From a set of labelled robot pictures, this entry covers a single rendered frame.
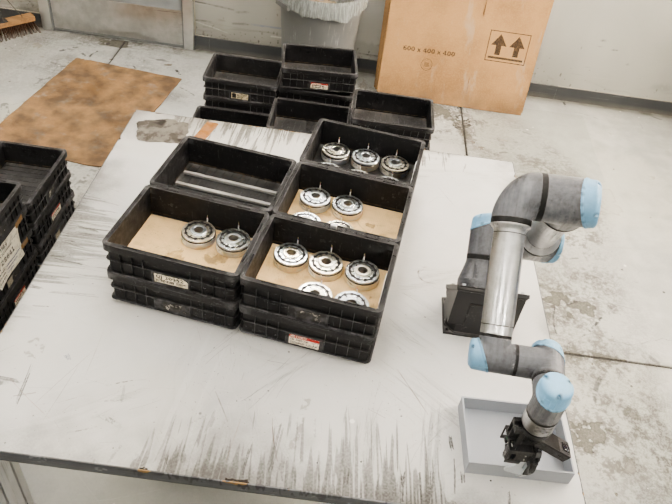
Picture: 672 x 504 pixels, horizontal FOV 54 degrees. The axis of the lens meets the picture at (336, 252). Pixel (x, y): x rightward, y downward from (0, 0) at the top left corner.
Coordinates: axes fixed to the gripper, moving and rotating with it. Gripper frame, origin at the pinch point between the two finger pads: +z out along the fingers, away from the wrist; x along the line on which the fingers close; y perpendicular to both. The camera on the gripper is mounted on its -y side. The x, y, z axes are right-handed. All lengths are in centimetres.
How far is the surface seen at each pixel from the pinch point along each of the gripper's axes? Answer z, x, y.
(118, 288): -3, -44, 113
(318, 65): 23, -254, 68
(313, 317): -11, -33, 56
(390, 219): -10, -83, 34
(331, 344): -1, -33, 50
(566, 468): 1.6, -3.2, -13.1
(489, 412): 2.9, -18.8, 4.8
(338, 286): -10, -48, 50
